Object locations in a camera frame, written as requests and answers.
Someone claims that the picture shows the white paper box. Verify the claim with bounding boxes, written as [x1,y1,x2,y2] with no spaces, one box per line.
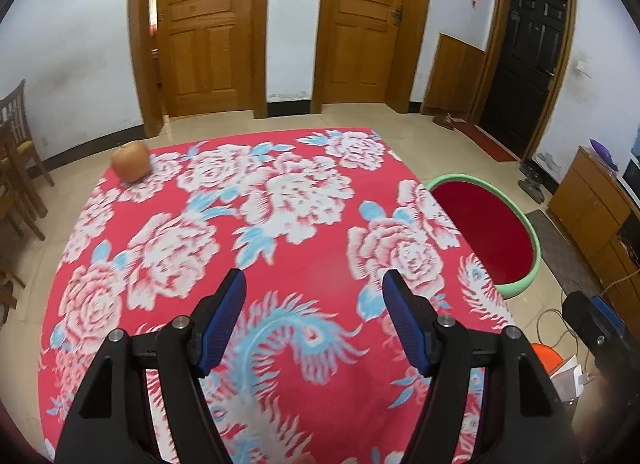
[550,356,596,402]

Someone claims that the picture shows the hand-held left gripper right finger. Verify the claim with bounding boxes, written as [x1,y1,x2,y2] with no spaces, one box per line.
[381,269,576,464]

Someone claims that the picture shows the orange plastic container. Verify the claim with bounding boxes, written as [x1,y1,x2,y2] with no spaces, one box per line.
[530,343,563,377]

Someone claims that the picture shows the dark metal door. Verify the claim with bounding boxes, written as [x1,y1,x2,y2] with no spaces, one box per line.
[470,0,578,160]

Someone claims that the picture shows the red basin with green rim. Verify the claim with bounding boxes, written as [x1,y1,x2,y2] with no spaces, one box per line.
[425,173,543,300]

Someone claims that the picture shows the grey cable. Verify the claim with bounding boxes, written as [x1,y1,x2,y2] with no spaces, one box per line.
[535,309,568,345]

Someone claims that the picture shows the orange-red apple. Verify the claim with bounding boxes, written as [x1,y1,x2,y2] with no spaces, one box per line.
[111,141,151,182]

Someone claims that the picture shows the white monitor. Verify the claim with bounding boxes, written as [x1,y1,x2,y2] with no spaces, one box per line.
[620,129,640,205]

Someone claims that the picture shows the wooden panel door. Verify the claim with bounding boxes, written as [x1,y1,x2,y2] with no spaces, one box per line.
[127,0,272,137]

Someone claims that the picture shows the red floral tablecloth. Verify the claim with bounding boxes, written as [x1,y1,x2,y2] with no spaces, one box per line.
[40,128,516,464]

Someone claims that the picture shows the grey floor mat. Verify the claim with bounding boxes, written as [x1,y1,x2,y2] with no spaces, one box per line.
[525,209,603,295]

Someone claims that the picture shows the red door mat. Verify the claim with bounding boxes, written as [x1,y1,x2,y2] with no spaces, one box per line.
[452,121,521,162]

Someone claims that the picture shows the yellow cable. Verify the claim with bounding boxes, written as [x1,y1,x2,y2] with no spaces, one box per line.
[597,271,640,297]

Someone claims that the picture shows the wooden door with padlock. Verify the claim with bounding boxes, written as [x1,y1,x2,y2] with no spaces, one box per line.
[312,0,437,115]

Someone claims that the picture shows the purple object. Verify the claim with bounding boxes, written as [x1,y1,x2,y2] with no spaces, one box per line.
[589,138,618,162]

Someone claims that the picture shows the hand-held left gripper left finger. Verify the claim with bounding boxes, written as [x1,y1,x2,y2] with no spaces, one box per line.
[55,268,248,464]

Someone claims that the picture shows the wooden wall panel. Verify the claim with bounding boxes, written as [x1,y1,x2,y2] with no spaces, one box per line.
[422,32,487,115]

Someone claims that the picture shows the dark shoes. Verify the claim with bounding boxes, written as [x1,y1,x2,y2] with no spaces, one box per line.
[517,159,546,202]

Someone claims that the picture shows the wooden cabinet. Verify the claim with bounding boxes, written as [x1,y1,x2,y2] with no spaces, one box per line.
[547,145,640,290]

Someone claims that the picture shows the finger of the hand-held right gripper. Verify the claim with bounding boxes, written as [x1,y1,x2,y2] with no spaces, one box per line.
[562,291,626,350]

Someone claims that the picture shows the wooden chair with yellow cushion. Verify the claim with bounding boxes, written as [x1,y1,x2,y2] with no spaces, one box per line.
[0,79,56,187]

